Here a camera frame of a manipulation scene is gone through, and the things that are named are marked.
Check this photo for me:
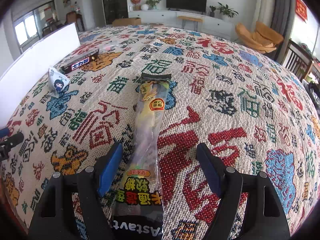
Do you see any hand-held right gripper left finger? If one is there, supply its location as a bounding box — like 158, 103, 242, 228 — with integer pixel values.
29, 142, 123, 240

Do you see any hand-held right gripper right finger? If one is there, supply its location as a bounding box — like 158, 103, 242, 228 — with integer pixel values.
196, 143, 292, 240

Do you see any long clear gummy packet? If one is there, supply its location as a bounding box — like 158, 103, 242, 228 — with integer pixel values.
111, 72, 173, 240

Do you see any white triangular snack packet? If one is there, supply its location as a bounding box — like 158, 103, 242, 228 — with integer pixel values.
48, 66, 70, 98

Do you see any white board panel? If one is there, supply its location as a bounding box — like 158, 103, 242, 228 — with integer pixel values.
0, 22, 80, 128

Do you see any dark chocolate bar packet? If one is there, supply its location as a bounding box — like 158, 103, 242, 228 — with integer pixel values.
61, 49, 100, 74

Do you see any printed woven blanket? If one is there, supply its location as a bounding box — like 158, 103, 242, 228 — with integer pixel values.
0, 24, 320, 240

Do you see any window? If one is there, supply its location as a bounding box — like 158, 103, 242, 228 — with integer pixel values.
14, 15, 38, 46

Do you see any wooden dining chair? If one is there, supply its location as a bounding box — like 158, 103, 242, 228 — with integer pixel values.
65, 12, 85, 32

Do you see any dark wooden slatted chair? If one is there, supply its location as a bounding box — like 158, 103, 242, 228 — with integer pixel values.
281, 39, 314, 78

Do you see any orange lounge chair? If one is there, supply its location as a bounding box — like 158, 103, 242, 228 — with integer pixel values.
235, 21, 284, 53

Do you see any brown cardboard box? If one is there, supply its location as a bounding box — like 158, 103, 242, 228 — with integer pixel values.
112, 17, 142, 27

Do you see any wooden stool with metal legs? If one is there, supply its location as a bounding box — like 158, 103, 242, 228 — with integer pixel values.
177, 16, 203, 30

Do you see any white television cabinet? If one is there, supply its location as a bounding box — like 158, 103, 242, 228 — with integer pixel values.
127, 10, 238, 40

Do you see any large potted plant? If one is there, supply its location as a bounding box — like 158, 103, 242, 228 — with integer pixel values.
217, 2, 239, 22

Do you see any black television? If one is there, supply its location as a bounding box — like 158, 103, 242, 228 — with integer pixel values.
166, 0, 207, 13

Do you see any black display cabinet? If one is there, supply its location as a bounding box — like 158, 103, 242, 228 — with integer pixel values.
101, 0, 128, 25

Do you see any white patterned curtain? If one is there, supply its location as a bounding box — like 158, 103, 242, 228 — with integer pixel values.
251, 0, 275, 30

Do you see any green plant in vase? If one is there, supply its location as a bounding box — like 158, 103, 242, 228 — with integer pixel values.
145, 0, 162, 10

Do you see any grey curtain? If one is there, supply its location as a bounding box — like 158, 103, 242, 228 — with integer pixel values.
271, 0, 297, 38

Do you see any red wall hanging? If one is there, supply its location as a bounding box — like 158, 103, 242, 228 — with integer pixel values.
295, 0, 308, 22

